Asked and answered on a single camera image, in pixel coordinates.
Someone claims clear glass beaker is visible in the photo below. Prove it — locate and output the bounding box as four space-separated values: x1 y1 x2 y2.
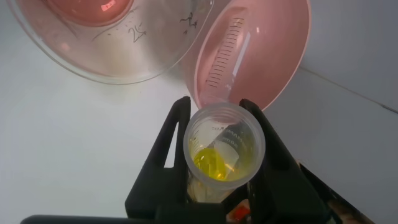
6 0 215 85

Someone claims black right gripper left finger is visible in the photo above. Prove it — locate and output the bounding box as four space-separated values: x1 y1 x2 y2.
124 96 192 219

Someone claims pink bowl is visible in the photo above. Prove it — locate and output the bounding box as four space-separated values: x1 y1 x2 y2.
186 0 312 111

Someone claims test tube with yellow pigment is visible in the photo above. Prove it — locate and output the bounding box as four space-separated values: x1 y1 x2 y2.
183 102 266 203

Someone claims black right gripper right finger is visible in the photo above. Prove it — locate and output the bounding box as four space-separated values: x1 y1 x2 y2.
239 98 331 224

